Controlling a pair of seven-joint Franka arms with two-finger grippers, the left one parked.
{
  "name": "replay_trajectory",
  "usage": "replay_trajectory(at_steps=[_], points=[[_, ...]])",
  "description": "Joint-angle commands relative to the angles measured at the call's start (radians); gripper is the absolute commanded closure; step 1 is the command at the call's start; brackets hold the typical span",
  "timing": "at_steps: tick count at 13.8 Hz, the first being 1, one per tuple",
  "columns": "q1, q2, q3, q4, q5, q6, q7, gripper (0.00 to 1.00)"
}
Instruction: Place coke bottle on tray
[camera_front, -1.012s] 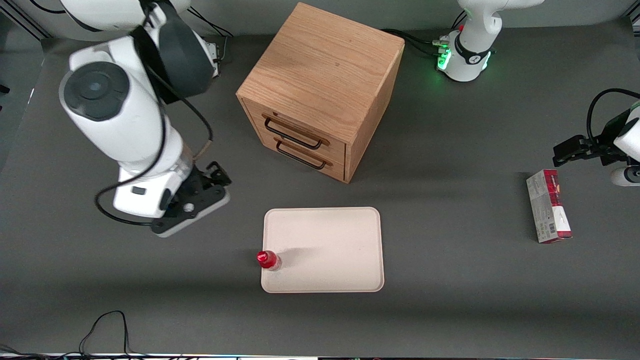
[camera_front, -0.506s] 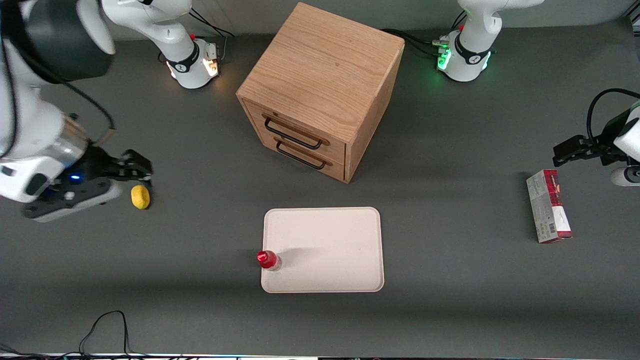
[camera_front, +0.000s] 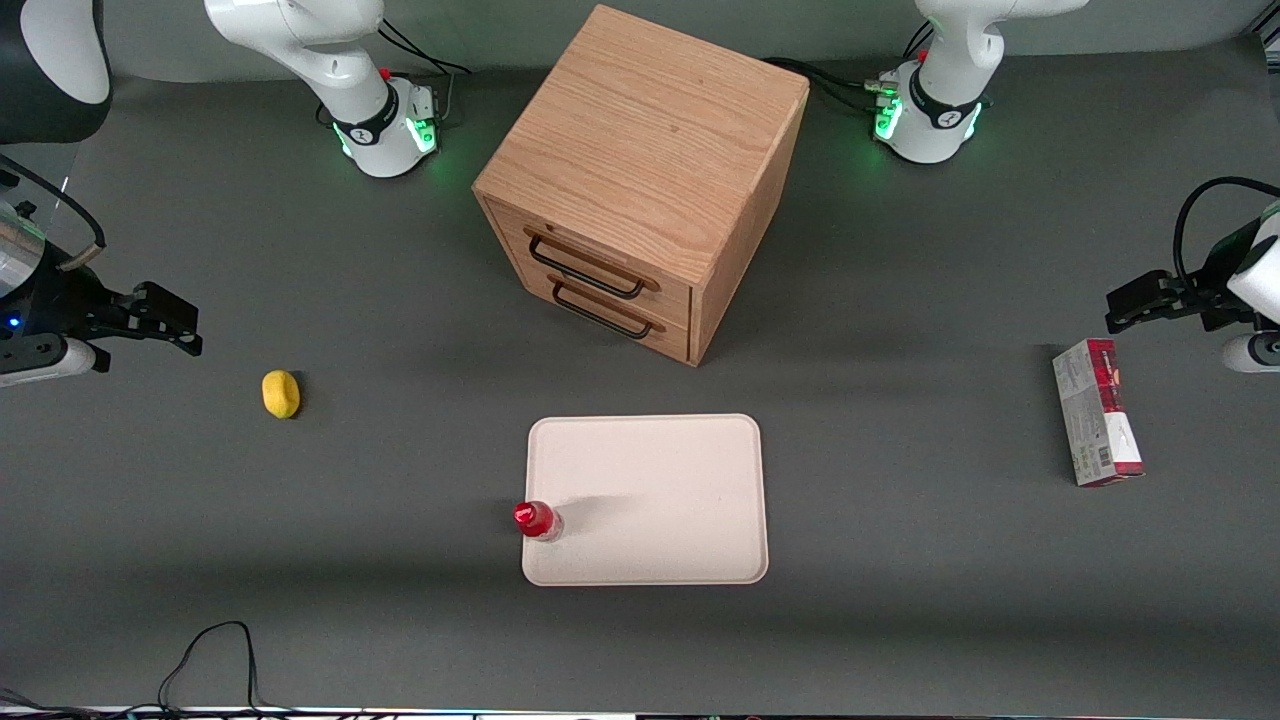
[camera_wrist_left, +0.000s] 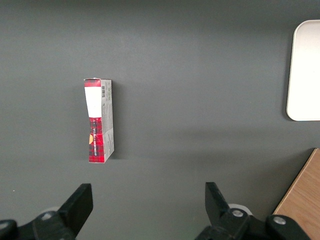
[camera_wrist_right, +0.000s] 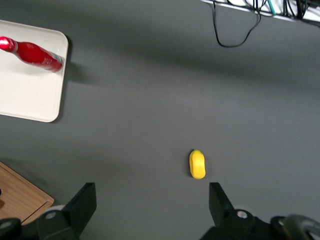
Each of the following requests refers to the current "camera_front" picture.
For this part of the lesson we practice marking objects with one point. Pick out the red coke bottle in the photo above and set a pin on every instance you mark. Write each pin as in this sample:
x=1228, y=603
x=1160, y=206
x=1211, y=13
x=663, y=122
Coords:
x=535, y=520

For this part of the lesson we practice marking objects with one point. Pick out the cream rectangular tray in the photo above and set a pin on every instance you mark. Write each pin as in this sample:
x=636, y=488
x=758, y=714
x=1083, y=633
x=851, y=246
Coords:
x=660, y=500

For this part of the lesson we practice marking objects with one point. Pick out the yellow lemon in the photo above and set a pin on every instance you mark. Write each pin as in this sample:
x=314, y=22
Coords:
x=281, y=394

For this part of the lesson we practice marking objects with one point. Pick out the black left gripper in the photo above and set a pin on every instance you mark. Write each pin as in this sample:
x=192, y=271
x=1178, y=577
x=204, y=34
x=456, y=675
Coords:
x=1200, y=294

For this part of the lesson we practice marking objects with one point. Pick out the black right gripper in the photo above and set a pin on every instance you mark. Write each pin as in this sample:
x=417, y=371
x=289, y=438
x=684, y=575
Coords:
x=62, y=303

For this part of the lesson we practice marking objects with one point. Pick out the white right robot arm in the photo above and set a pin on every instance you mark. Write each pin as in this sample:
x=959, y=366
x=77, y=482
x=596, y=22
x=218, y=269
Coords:
x=340, y=60

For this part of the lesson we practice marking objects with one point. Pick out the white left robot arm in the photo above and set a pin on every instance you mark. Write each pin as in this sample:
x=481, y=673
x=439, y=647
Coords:
x=945, y=60

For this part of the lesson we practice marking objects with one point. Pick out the red and grey carton box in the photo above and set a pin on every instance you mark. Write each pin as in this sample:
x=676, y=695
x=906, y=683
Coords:
x=1090, y=420

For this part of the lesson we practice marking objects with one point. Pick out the wooden drawer cabinet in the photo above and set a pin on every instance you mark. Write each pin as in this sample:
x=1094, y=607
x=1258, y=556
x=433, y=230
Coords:
x=650, y=120

